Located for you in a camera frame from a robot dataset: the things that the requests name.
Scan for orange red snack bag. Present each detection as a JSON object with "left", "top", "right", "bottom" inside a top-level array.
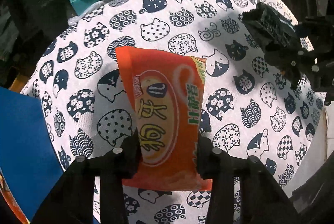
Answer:
[{"left": 115, "top": 46, "right": 212, "bottom": 191}]

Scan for black small snack pack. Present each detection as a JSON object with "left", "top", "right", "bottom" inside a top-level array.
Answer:
[{"left": 239, "top": 3, "right": 302, "bottom": 52}]

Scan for orange black noodle snack bag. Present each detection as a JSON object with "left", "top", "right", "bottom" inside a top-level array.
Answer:
[{"left": 0, "top": 172, "right": 30, "bottom": 224}]

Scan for cat pattern tablecloth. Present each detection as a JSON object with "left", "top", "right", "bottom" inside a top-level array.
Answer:
[{"left": 19, "top": 0, "right": 327, "bottom": 224}]

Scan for blue cardboard box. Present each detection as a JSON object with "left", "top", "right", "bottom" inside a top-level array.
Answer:
[{"left": 0, "top": 88, "right": 63, "bottom": 220}]

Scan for dark hanging coats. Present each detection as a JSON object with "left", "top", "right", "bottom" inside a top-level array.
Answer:
[{"left": 1, "top": 0, "right": 70, "bottom": 88}]

